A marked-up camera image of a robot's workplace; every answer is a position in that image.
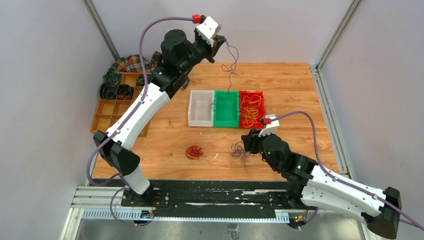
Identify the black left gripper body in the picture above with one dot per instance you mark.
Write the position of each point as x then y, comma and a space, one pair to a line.
202, 50

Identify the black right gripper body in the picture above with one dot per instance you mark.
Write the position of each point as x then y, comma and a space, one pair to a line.
254, 145

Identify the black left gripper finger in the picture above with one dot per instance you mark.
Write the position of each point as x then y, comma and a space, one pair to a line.
219, 40
211, 54

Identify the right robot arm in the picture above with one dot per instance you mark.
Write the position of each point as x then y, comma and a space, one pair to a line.
316, 186

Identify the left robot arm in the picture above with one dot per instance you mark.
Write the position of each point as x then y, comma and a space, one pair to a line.
178, 57

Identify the red plastic bin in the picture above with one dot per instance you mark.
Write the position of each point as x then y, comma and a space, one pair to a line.
251, 109

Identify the green plastic bin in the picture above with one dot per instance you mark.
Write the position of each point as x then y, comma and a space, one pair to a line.
226, 109

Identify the white plastic bin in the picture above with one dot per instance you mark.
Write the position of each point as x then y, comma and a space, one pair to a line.
200, 113

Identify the plaid cloth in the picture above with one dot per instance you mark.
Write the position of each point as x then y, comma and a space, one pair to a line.
133, 64

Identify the wooden compartment tray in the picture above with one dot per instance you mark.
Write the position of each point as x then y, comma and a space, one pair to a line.
108, 112

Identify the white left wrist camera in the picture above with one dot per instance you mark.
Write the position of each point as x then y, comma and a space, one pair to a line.
207, 28

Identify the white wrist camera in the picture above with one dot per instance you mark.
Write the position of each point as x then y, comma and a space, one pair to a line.
207, 28
270, 125

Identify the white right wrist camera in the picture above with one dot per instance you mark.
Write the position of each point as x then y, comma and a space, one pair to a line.
270, 125

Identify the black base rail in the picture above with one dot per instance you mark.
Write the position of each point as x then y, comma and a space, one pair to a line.
211, 201

